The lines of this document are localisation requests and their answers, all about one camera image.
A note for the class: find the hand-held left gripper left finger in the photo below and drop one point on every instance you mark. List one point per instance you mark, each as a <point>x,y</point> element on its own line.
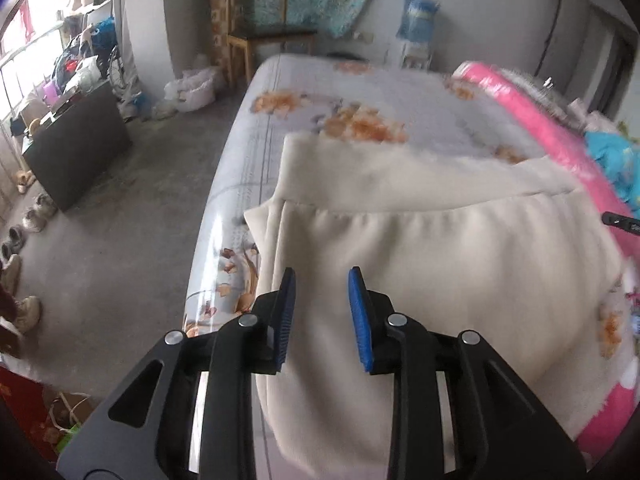
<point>285,320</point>

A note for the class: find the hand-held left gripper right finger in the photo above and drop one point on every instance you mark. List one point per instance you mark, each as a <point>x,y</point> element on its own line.
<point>361,320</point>

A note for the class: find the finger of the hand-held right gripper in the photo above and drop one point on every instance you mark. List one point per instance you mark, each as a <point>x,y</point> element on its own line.
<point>620,221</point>

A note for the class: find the beige zip jacket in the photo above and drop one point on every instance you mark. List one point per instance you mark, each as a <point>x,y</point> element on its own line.
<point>425,260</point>

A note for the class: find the pile of clothes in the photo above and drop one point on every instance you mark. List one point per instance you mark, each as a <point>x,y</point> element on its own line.
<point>80,60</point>

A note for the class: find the light blue garment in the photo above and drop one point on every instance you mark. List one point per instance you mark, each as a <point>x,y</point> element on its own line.
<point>612,160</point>

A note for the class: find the pink floral blanket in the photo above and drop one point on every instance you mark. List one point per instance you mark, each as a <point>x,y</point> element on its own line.
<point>525,110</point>

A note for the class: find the grey patterned cloth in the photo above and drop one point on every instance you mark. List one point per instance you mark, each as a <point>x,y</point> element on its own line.
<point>550,90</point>

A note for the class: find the green bag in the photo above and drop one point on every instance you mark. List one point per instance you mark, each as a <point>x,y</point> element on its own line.
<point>69,437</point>

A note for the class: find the white bags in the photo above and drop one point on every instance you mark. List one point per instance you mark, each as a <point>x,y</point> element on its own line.
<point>195,90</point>

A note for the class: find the white water dispenser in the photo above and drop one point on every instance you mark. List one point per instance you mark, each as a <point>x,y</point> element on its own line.
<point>416,55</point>

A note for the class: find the white sneaker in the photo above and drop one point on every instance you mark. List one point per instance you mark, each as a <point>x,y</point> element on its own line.
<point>46,203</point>
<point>35,220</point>

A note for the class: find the black cabinet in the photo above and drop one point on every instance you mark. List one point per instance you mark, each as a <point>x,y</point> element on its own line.
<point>75,150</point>

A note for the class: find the red bag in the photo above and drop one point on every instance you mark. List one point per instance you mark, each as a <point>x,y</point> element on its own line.
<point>25,410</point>

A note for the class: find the grey slipper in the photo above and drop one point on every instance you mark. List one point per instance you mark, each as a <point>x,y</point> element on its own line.
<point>16,235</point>
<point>7,250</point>

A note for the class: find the wooden chair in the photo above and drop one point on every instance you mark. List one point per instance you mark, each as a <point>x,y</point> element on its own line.
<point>272,35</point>

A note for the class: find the blue water jug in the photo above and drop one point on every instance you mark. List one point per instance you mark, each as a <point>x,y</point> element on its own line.
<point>419,17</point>

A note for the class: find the beige shoe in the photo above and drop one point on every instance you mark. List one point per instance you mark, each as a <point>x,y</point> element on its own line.
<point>25,180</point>

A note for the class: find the patterned wooden stand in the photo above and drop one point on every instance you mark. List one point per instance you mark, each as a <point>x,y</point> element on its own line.
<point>220,20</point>

